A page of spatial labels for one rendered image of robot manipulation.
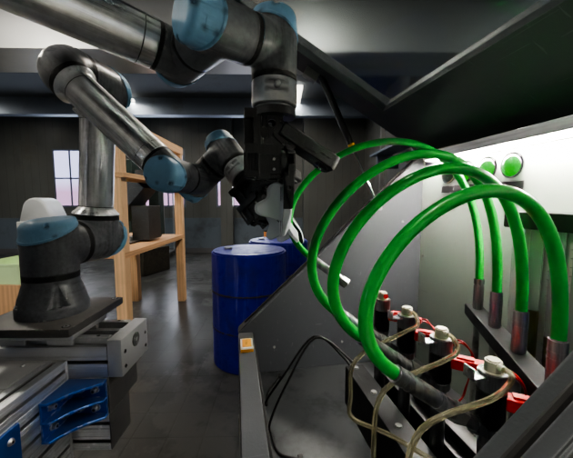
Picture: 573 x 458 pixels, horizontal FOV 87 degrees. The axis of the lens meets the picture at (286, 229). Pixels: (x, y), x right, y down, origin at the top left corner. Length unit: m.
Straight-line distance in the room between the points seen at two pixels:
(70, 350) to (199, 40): 0.71
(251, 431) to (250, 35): 0.59
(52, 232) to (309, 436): 0.72
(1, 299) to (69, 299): 2.59
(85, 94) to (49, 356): 0.59
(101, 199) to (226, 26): 0.63
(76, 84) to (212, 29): 0.44
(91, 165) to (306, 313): 0.71
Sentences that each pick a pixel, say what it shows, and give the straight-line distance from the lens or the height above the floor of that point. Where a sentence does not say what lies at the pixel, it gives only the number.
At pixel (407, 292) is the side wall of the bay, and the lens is 0.99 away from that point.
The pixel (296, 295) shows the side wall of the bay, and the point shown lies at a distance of 0.87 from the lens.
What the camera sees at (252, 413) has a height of 0.95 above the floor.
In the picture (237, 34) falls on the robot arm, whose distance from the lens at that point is 0.50.
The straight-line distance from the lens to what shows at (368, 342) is 0.31.
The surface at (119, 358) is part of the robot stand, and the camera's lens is 0.84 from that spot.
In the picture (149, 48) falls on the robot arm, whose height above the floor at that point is 1.54.
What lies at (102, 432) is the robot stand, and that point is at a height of 0.77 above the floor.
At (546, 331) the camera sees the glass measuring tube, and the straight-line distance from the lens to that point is 0.69.
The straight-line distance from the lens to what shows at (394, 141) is 0.65.
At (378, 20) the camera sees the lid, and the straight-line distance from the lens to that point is 0.71.
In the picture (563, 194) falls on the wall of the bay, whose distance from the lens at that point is 0.69.
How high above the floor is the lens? 1.31
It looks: 5 degrees down
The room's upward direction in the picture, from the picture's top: straight up
